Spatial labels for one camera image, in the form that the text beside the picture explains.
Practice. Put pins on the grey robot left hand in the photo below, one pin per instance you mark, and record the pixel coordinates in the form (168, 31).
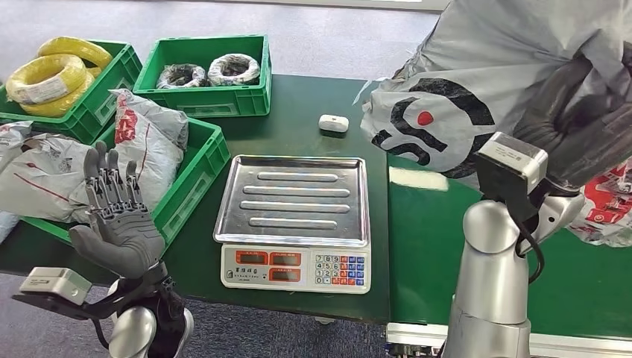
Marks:
(126, 242)

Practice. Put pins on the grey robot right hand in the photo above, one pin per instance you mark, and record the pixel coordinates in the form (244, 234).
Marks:
(592, 138)

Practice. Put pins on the grey courier bag black logo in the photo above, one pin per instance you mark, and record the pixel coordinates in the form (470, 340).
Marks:
(469, 49)

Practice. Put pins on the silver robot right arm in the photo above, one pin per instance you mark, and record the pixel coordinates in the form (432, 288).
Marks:
(489, 276)

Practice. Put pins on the green conveyor belt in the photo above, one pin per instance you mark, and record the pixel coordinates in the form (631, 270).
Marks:
(424, 257)

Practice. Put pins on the grey courier bag red print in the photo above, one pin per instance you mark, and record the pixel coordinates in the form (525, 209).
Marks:
(153, 158)

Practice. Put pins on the grey courier bag red line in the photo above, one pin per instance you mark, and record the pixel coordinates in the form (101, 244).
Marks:
(39, 178)

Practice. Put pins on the green crate with courier bags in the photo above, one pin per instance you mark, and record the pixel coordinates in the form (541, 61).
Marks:
(207, 158)

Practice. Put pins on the green crate with yellow coils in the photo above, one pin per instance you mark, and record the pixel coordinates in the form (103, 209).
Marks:
(106, 99)

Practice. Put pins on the green crate with wrapped coils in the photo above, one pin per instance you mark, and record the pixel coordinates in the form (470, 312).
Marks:
(212, 101)

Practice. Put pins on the electronic scale steel tray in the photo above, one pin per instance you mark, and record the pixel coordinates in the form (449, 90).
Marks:
(296, 207)

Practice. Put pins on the small white plastic case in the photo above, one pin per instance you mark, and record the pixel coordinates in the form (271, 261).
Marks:
(333, 123)

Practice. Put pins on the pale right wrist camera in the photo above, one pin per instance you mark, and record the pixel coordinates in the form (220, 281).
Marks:
(513, 158)

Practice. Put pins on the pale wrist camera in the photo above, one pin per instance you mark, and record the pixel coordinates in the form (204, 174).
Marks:
(513, 158)
(54, 284)

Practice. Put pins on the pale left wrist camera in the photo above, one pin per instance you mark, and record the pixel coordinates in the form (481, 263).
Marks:
(54, 284)

